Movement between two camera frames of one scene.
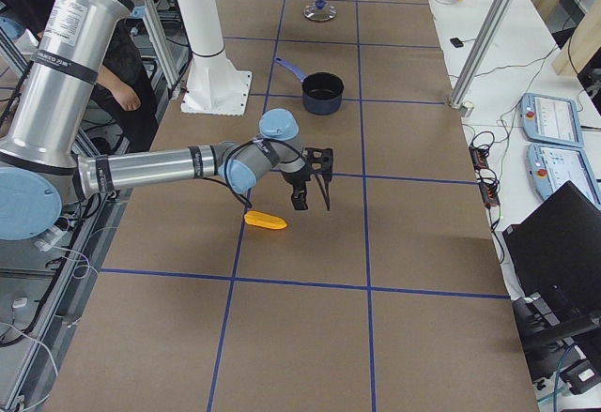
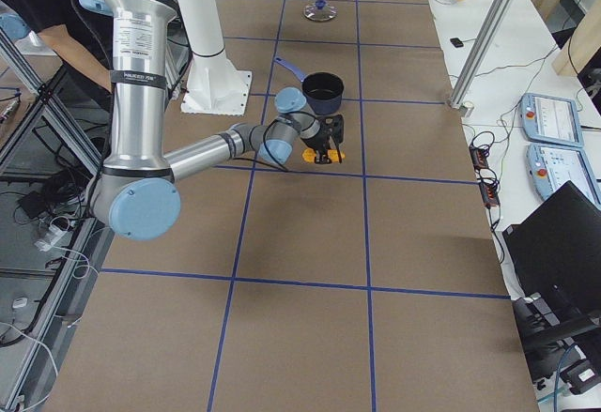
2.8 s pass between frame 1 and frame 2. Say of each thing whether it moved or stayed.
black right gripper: moved
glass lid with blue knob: stayed
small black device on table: stayed
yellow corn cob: moved
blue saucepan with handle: stayed
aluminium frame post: stayed
